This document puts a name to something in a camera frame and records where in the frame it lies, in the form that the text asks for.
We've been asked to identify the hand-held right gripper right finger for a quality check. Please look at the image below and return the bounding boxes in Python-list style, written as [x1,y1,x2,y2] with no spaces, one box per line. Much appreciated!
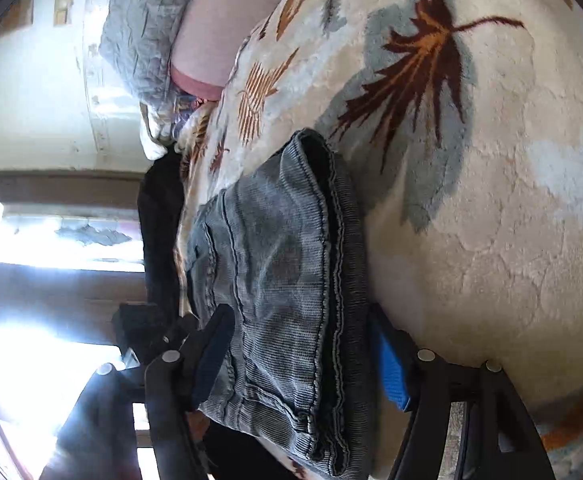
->
[370,304,557,480]

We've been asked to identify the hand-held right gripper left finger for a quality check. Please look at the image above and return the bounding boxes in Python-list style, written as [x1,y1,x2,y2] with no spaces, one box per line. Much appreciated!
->
[39,304,236,480]

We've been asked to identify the blue-grey denim pants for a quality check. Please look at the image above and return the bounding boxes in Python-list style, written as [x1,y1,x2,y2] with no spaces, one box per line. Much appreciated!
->
[184,127,387,478]

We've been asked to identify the dark hanging cloth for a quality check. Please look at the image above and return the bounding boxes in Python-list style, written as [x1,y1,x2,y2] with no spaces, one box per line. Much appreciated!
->
[114,150,192,361]

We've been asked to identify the leaf print fleece blanket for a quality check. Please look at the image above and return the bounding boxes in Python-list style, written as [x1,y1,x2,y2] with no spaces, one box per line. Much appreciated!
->
[172,0,583,480]

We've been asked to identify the white cloth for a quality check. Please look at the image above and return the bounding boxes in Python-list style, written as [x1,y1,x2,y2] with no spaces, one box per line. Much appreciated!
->
[139,104,173,161]

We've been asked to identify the pink bed sheet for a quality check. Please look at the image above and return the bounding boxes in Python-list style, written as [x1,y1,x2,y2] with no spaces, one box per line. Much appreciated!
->
[170,0,317,101]

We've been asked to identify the grey quilted bedspread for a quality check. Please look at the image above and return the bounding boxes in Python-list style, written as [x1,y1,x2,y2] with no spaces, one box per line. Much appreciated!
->
[99,0,217,106]

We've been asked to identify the wooden frame window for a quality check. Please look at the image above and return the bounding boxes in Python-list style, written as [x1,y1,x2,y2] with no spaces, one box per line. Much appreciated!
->
[0,170,172,480]

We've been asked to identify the framed wall picture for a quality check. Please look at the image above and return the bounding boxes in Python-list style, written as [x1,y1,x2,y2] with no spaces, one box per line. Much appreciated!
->
[0,0,35,36]

